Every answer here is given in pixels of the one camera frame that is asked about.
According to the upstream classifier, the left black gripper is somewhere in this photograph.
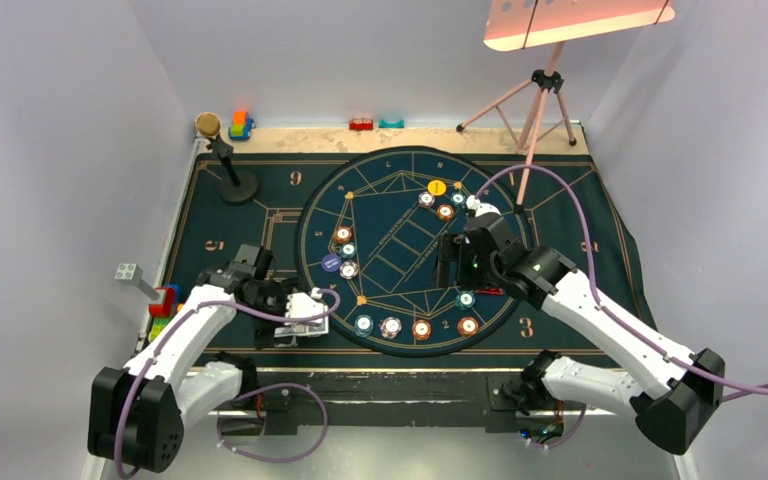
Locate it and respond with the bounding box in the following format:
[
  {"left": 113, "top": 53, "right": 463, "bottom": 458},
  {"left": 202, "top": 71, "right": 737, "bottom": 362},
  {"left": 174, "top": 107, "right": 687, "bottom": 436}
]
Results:
[{"left": 240, "top": 277, "right": 303, "bottom": 347}]

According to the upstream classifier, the blue playing card deck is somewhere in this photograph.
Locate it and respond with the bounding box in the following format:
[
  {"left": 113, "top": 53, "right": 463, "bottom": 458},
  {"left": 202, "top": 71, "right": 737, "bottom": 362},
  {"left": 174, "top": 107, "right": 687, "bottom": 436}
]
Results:
[{"left": 273, "top": 319, "right": 329, "bottom": 348}]

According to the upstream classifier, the yellow dealer button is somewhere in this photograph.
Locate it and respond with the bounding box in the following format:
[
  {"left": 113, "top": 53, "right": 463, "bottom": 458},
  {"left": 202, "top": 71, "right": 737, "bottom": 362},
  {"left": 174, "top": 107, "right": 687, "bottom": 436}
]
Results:
[{"left": 427, "top": 179, "right": 447, "bottom": 197}]

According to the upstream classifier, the orange red poker chip stack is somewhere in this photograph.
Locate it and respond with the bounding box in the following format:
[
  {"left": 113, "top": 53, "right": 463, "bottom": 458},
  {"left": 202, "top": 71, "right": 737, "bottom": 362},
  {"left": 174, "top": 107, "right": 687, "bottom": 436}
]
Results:
[{"left": 412, "top": 320, "right": 432, "bottom": 341}]

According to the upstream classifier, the green poker chip stack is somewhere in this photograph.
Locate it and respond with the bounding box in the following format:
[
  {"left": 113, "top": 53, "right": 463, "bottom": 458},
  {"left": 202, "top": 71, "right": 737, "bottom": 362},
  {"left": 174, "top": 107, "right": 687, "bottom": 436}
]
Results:
[{"left": 353, "top": 314, "right": 374, "bottom": 338}]

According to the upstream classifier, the pink white poker chip stack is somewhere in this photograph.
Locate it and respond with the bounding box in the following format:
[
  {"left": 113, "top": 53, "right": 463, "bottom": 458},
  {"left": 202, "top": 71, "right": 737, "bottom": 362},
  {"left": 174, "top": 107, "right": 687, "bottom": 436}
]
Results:
[{"left": 380, "top": 317, "right": 402, "bottom": 340}]

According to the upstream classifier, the red triangular button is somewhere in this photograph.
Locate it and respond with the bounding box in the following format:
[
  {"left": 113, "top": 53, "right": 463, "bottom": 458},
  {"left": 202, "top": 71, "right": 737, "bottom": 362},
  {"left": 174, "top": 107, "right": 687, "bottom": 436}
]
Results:
[{"left": 474, "top": 288, "right": 505, "bottom": 296}]

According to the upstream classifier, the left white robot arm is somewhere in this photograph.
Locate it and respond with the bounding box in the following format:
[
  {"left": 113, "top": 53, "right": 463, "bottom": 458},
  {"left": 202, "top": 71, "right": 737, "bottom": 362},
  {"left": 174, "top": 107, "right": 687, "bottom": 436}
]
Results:
[{"left": 87, "top": 244, "right": 326, "bottom": 473}]

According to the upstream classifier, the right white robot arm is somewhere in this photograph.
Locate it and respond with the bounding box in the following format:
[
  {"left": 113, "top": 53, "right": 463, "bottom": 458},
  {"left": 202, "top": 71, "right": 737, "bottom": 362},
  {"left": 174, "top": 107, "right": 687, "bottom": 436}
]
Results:
[{"left": 433, "top": 213, "right": 725, "bottom": 455}]

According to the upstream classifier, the purple small blind button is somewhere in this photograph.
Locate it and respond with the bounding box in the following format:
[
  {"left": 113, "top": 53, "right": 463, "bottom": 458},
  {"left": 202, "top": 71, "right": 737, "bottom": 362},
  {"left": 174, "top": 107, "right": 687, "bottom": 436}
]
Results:
[{"left": 320, "top": 253, "right": 343, "bottom": 273}]

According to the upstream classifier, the colourful lego car toy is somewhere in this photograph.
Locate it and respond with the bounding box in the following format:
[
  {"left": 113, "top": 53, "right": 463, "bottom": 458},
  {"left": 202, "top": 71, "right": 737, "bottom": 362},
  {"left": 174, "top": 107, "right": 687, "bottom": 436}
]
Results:
[{"left": 147, "top": 284, "right": 180, "bottom": 342}]

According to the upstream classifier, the round blue poker mat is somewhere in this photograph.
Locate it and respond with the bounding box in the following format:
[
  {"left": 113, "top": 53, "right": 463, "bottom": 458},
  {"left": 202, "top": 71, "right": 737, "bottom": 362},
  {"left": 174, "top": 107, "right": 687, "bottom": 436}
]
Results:
[{"left": 289, "top": 147, "right": 530, "bottom": 358}]

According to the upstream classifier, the grey lego brick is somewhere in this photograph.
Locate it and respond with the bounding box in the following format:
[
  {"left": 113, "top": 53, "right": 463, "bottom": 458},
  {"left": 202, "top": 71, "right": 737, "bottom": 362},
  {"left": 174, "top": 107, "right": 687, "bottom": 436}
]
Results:
[{"left": 115, "top": 263, "right": 141, "bottom": 283}]

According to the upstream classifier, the teal toy block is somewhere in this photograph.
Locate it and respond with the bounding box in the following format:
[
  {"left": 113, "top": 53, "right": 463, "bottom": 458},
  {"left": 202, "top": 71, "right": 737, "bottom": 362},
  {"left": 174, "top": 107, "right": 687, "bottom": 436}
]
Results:
[{"left": 378, "top": 117, "right": 405, "bottom": 129}]

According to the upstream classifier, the colourful toy block stack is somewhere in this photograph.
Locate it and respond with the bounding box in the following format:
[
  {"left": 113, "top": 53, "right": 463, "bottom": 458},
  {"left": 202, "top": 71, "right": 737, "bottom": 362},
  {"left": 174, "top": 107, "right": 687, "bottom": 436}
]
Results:
[{"left": 228, "top": 110, "right": 254, "bottom": 141}]

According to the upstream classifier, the gold round knob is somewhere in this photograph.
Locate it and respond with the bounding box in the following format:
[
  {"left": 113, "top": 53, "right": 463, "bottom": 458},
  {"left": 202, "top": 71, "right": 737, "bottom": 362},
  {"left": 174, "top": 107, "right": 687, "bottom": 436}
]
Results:
[{"left": 195, "top": 112, "right": 221, "bottom": 138}]

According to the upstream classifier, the red toy block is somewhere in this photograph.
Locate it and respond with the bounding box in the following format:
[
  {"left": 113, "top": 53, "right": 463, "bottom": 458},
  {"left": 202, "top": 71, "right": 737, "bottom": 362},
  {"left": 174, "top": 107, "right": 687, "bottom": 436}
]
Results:
[{"left": 348, "top": 117, "right": 375, "bottom": 131}]

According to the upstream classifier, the pink tripod lamp stand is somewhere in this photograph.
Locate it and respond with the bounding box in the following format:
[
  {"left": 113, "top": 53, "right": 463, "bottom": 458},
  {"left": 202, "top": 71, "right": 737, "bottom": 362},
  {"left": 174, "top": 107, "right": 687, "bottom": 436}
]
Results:
[{"left": 455, "top": 0, "right": 677, "bottom": 215}]

